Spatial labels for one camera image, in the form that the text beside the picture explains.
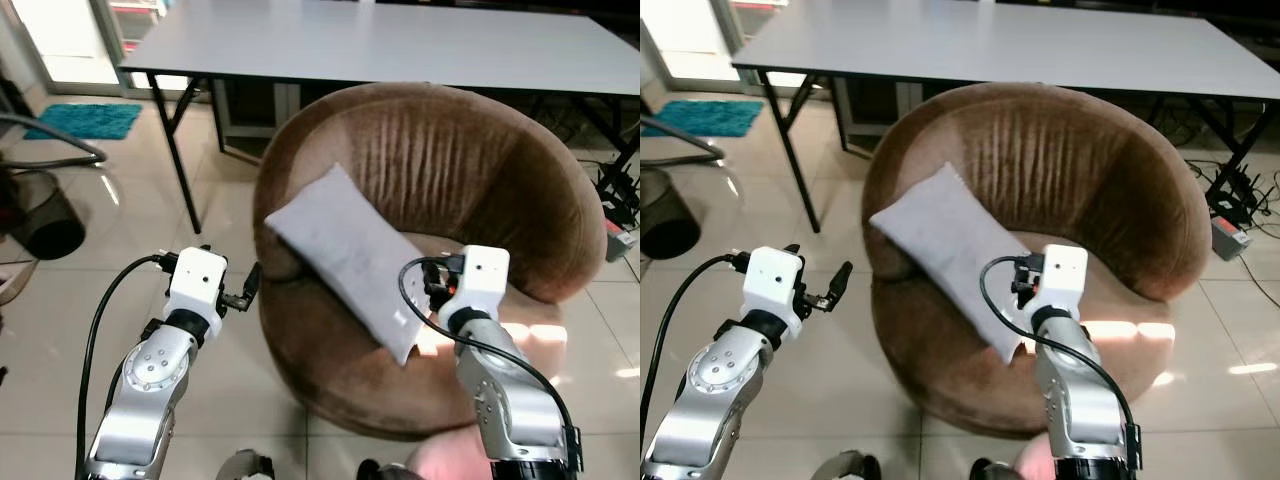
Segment black mesh waste bin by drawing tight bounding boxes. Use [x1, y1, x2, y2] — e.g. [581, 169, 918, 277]
[8, 170, 88, 262]
[640, 165, 702, 262]

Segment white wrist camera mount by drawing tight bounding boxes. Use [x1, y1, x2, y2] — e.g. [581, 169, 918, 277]
[1030, 244, 1090, 317]
[440, 246, 510, 321]
[165, 248, 230, 322]
[742, 248, 807, 322]

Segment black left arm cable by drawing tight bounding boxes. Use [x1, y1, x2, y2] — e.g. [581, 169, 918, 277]
[640, 253, 749, 441]
[75, 254, 167, 480]

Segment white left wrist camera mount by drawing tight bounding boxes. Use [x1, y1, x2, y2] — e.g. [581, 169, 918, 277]
[742, 248, 807, 322]
[165, 248, 230, 322]

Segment brown round sofa chair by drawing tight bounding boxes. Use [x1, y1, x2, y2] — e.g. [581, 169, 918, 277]
[860, 82, 1213, 438]
[252, 82, 609, 441]

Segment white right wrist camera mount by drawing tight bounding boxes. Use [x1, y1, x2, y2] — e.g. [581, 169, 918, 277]
[440, 246, 510, 321]
[1030, 244, 1090, 317]

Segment teal shaggy floor mat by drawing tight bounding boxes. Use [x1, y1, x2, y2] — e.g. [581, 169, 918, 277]
[22, 102, 143, 142]
[640, 99, 766, 139]

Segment black charger box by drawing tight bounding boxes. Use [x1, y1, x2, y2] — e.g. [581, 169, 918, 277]
[598, 165, 641, 227]
[1205, 170, 1280, 217]

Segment grey vacuum hose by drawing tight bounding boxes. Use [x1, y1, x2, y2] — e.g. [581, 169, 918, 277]
[640, 115, 726, 168]
[0, 113, 108, 170]

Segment grey folding table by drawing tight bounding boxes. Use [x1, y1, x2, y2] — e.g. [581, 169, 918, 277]
[732, 0, 1280, 234]
[118, 0, 641, 234]

